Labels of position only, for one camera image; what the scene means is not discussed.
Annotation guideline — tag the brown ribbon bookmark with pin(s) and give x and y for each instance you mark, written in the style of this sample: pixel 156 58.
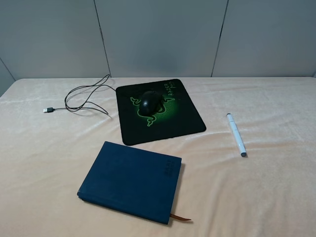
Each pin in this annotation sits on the brown ribbon bookmark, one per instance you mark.
pixel 179 218

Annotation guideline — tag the black computer mouse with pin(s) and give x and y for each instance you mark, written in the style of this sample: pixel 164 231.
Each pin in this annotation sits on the black computer mouse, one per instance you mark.
pixel 149 103

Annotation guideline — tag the beige tablecloth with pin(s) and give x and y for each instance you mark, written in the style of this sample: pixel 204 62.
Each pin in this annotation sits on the beige tablecloth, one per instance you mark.
pixel 44 159

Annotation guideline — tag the white marker pen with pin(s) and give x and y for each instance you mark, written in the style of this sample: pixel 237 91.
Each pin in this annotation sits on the white marker pen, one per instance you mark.
pixel 237 135

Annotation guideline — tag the black green Razer mouse pad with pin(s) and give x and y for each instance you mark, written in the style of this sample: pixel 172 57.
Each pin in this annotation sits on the black green Razer mouse pad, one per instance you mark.
pixel 176 115

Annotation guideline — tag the dark blue notebook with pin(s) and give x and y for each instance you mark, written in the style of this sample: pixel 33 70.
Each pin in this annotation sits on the dark blue notebook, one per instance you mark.
pixel 133 181

